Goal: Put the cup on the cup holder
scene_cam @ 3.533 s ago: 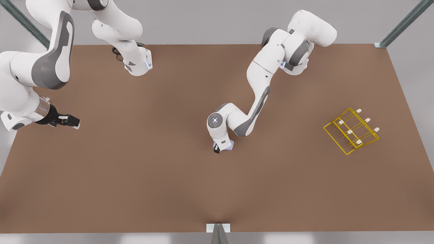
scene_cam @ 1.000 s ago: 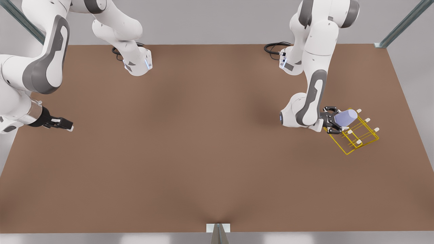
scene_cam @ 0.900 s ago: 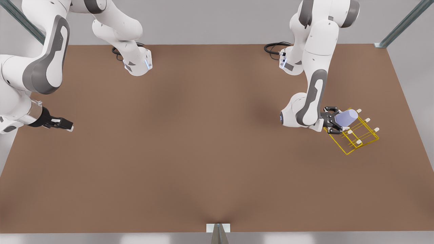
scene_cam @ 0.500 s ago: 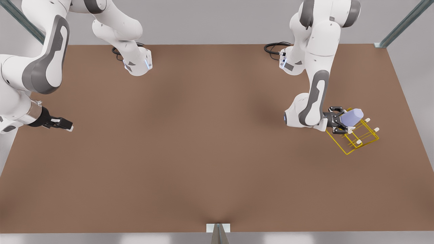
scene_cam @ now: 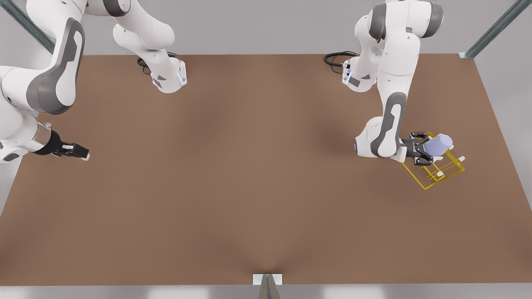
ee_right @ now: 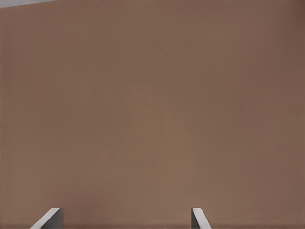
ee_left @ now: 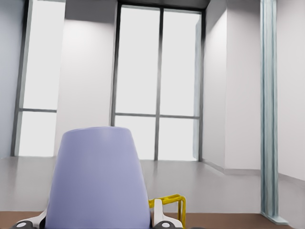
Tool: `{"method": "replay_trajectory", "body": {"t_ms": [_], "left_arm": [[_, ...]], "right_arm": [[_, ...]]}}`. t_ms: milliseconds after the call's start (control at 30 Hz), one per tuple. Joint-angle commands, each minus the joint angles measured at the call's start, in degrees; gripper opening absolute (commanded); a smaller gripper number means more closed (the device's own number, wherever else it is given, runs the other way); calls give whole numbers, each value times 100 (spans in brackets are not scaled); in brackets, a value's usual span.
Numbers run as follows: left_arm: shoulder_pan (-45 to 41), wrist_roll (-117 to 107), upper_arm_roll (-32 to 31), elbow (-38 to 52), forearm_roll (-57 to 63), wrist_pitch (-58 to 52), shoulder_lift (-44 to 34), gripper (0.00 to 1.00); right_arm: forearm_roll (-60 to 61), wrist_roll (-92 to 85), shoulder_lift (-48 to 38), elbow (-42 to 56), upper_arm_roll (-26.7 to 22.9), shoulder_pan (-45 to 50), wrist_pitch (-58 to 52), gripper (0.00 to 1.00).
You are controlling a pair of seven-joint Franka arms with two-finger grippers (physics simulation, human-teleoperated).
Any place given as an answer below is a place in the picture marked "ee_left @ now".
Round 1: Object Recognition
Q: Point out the large grey-framed window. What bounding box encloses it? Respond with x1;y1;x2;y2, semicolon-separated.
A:
110;2;207;161

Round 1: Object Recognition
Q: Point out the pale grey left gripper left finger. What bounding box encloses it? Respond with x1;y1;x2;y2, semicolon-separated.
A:
13;209;48;229

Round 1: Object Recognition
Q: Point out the yellow wire cup holder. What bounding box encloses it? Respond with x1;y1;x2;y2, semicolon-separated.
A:
148;193;187;229

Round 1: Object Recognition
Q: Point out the silver frame post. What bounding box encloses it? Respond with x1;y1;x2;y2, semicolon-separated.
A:
259;0;289;226

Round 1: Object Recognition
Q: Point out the lavender blue cup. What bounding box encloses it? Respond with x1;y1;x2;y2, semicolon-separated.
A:
44;126;152;229

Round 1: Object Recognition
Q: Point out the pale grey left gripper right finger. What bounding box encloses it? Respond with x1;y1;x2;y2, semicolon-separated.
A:
152;198;183;229

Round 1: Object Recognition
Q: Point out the narrow grey-framed window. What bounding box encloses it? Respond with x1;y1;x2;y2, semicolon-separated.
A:
10;0;66;157

